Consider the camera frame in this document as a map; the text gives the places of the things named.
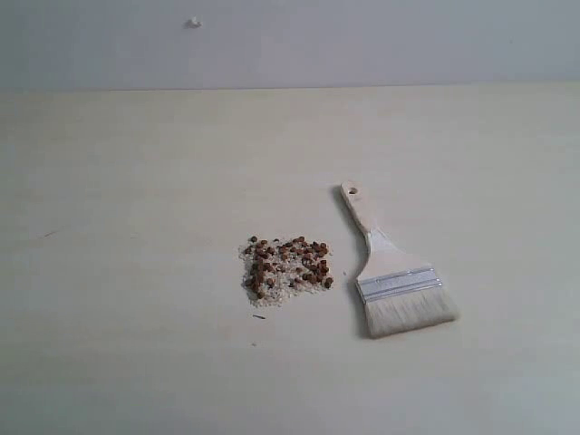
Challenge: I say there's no wide white bristle paintbrush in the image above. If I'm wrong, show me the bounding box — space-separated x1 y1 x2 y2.
341 181 459 338

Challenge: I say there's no small white wall lump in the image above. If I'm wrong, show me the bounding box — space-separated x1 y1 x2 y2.
184 17 203 29

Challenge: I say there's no brown and white granule pile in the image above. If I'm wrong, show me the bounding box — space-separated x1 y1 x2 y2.
238 236 334 307

